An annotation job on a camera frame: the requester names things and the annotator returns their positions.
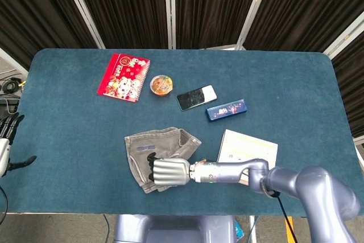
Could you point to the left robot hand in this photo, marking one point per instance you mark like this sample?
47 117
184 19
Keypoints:
5 147

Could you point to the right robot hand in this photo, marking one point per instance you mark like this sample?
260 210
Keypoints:
167 171

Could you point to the grey shorts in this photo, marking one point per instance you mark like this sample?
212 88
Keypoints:
159 152

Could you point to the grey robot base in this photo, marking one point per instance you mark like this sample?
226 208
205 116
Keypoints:
175 228

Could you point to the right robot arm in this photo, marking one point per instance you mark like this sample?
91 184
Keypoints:
273 181

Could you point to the blue table cover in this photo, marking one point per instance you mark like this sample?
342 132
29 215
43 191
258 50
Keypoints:
182 106

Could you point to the black smartphone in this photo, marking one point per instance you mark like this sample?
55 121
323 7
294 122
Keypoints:
196 97

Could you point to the white book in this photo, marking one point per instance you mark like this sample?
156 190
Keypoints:
247 147

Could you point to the blue rectangular box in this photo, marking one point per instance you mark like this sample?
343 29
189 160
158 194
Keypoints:
226 110

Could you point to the instant noodle cup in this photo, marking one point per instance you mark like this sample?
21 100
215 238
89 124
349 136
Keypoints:
161 85

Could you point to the red spiral notebook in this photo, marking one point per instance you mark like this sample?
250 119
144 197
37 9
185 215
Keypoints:
124 78

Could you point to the folding screen with dark curtains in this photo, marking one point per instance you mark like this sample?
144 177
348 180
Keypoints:
182 6

